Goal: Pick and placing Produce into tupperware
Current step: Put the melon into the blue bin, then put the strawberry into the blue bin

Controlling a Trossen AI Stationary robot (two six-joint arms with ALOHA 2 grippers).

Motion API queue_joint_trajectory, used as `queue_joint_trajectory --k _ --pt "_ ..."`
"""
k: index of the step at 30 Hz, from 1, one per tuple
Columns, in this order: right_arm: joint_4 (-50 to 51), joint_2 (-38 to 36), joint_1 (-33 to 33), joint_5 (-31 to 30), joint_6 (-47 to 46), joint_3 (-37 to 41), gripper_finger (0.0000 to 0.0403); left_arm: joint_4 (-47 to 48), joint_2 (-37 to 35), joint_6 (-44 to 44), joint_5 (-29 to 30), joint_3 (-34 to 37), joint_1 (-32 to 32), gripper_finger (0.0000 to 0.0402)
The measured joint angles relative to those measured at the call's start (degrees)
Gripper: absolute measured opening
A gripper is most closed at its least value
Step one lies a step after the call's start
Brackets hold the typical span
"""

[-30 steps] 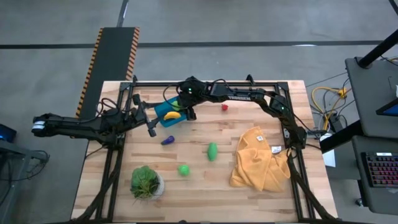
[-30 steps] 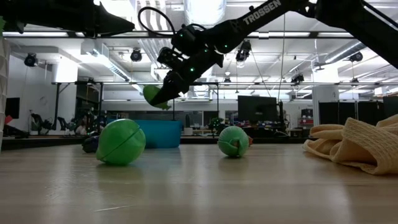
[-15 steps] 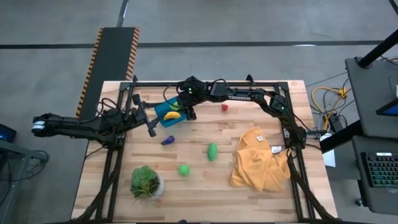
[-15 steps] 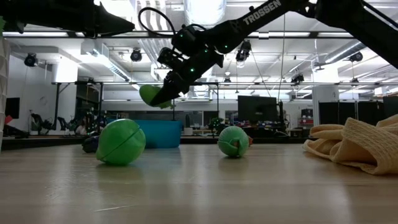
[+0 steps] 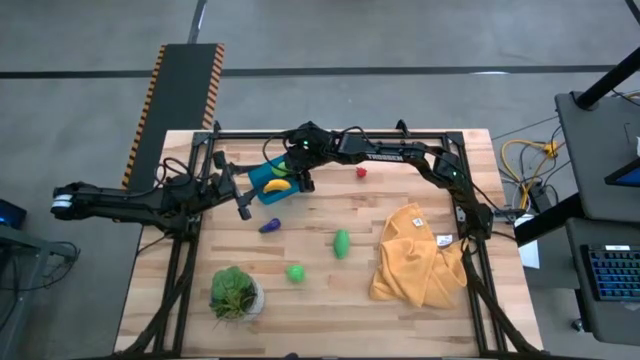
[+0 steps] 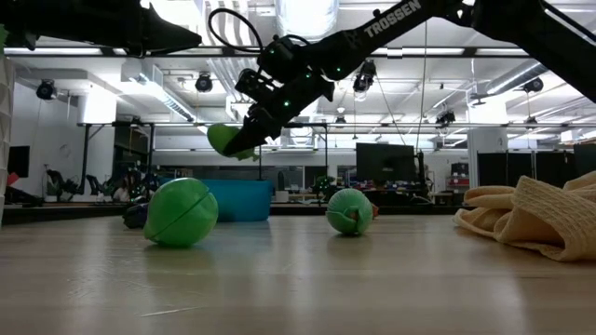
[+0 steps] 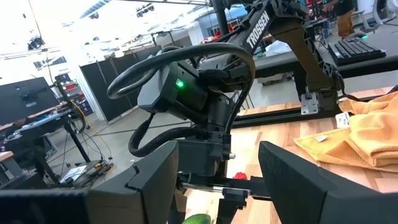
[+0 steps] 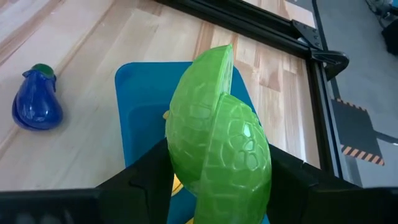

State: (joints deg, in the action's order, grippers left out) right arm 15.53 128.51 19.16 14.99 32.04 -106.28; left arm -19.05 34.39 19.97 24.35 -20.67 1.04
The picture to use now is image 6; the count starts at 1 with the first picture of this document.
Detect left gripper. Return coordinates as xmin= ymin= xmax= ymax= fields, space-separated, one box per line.
xmin=0 ymin=0 xmax=204 ymax=58

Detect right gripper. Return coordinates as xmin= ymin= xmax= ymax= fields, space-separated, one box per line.
xmin=222 ymin=74 xmax=336 ymax=158

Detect green toy lime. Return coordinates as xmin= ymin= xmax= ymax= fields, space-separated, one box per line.
xmin=206 ymin=122 xmax=261 ymax=163

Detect round green toy fruit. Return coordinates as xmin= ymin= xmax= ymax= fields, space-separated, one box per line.
xmin=142 ymin=177 xmax=220 ymax=248

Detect green toy corn cob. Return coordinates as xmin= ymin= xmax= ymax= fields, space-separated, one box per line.
xmin=325 ymin=187 xmax=379 ymax=236

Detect purple toy eggplant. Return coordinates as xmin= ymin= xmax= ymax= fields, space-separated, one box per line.
xmin=122 ymin=202 xmax=150 ymax=230

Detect blue plastic tupperware container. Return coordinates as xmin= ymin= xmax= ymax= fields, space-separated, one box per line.
xmin=157 ymin=177 xmax=275 ymax=223

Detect small cactus in white pot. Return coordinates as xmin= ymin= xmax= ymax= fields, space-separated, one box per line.
xmin=276 ymin=170 xmax=291 ymax=204

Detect overhead LED light bar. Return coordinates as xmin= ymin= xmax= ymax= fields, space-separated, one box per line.
xmin=3 ymin=45 xmax=532 ymax=60

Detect background robot with green LEDs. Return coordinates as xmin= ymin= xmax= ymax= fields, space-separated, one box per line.
xmin=310 ymin=174 xmax=334 ymax=204

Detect person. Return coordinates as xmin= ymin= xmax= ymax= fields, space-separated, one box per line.
xmin=112 ymin=179 xmax=137 ymax=204

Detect black monitor on stand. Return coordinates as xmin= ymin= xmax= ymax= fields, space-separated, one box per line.
xmin=356 ymin=142 xmax=416 ymax=183

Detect shelf with red bins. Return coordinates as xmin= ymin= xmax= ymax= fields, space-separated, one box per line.
xmin=449 ymin=161 xmax=470 ymax=192

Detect black partition panels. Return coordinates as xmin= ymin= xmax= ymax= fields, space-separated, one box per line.
xmin=477 ymin=143 xmax=596 ymax=188

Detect orange-yellow cloth towel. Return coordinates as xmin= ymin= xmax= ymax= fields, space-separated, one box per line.
xmin=454 ymin=170 xmax=596 ymax=262

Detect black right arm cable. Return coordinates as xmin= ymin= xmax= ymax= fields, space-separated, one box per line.
xmin=207 ymin=7 xmax=266 ymax=53

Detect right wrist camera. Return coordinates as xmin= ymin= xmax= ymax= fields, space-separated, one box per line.
xmin=235 ymin=68 xmax=263 ymax=102

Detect black background rig frame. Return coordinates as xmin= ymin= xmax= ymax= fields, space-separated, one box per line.
xmin=76 ymin=120 xmax=596 ymax=185

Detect thin hanging cable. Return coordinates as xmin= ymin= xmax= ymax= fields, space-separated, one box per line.
xmin=418 ymin=20 xmax=428 ymax=141

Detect black aluminium rig frame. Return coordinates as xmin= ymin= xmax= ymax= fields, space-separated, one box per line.
xmin=0 ymin=202 xmax=467 ymax=225

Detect black wall screen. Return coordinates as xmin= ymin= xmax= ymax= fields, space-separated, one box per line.
xmin=7 ymin=144 xmax=32 ymax=179

